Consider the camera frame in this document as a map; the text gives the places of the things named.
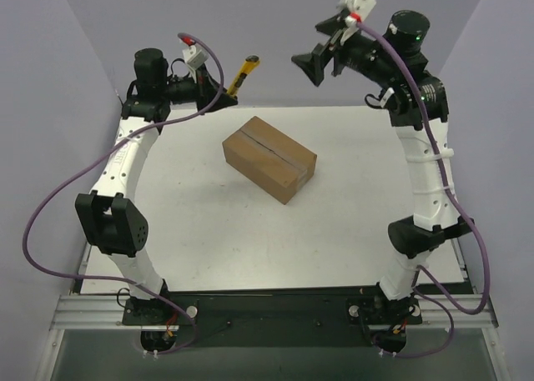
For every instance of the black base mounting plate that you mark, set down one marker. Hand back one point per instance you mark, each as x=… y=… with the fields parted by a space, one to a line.
x=278 y=318

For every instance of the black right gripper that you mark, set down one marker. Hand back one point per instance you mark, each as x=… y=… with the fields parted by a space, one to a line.
x=332 y=52

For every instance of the aluminium front frame rail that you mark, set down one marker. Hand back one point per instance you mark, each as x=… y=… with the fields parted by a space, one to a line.
x=100 y=312

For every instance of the yellow utility knife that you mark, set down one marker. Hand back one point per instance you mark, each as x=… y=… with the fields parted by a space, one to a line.
x=249 y=64

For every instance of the brown cardboard express box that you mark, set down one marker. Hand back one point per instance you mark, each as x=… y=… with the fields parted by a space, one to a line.
x=270 y=159

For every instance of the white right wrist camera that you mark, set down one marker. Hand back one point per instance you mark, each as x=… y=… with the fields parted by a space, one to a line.
x=361 y=8

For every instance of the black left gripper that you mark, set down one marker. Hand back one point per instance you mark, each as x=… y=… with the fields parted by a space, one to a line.
x=204 y=86

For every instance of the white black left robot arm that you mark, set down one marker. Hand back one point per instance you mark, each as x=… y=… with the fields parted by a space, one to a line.
x=110 y=220

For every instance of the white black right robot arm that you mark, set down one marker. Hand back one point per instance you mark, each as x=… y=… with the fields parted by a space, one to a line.
x=418 y=109

